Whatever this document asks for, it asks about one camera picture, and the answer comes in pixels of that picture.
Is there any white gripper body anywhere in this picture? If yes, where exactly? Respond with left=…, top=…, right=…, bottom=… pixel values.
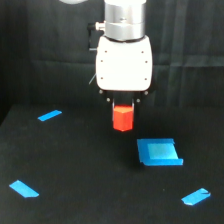
left=88, top=34, right=154, bottom=104

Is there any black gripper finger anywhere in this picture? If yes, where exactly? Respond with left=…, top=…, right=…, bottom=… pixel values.
left=132, top=99, right=135, bottom=121
left=111, top=99, right=115, bottom=119

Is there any red hexagonal block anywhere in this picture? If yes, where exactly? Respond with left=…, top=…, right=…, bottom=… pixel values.
left=113, top=105, right=134, bottom=132

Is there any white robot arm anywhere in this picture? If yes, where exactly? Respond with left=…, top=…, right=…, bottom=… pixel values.
left=87, top=0, right=153, bottom=107

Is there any blue tape strip top left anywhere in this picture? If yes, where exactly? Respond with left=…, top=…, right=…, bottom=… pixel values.
left=38, top=110, right=62, bottom=122

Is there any blue tape strip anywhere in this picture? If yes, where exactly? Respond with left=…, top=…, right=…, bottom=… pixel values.
left=181, top=188, right=211, bottom=206
left=38, top=110, right=62, bottom=122
left=9, top=180, right=39, bottom=198

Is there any blue tape strip bottom right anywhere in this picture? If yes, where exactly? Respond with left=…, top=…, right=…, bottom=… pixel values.
left=181, top=188, right=211, bottom=206

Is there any blue tape strip bottom left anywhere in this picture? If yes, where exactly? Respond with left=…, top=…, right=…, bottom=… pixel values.
left=9, top=180, right=39, bottom=198

